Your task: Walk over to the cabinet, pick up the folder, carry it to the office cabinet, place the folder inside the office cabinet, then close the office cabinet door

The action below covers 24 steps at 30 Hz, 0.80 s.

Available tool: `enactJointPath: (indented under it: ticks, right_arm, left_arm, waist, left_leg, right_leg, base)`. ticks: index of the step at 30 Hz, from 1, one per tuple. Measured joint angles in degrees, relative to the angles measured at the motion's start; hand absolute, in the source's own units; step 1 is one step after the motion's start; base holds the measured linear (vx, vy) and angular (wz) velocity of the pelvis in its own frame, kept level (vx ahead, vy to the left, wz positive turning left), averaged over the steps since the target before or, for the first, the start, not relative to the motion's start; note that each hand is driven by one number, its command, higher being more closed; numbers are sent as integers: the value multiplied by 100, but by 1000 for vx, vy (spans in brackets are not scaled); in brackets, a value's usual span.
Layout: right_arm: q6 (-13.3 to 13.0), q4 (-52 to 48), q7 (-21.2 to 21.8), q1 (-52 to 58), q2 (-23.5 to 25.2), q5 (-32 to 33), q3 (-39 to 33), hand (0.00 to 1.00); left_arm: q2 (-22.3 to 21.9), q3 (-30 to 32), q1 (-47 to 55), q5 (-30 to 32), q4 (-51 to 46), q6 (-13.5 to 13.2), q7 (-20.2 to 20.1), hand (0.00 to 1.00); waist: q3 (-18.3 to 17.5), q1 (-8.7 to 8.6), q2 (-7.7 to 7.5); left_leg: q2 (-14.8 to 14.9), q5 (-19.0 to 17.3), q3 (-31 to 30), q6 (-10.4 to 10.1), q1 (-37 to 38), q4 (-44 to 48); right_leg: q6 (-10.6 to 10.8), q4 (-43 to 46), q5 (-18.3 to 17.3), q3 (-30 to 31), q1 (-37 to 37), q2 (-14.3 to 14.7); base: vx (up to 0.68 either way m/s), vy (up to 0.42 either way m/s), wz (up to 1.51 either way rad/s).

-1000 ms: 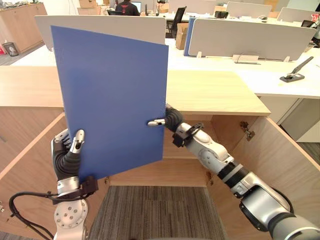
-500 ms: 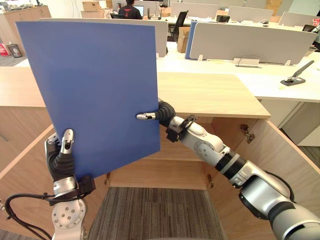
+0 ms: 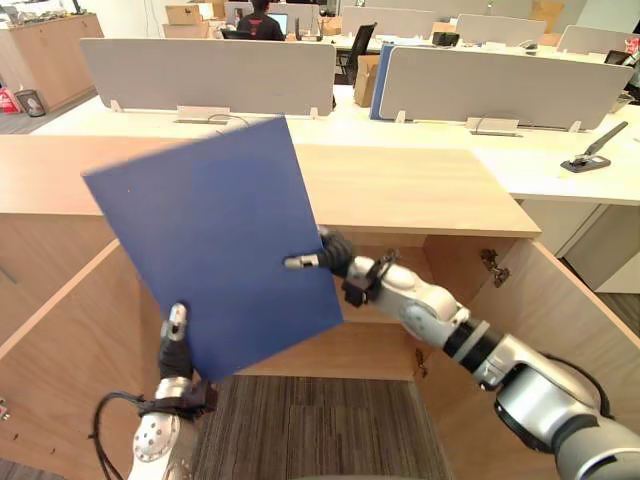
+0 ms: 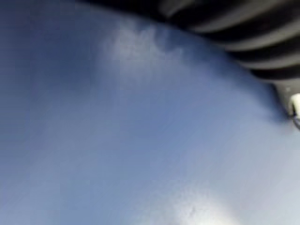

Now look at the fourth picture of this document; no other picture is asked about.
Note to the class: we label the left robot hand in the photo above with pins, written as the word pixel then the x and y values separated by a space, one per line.
pixel 246 35

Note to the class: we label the blue folder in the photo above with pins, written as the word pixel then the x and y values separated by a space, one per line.
pixel 131 131

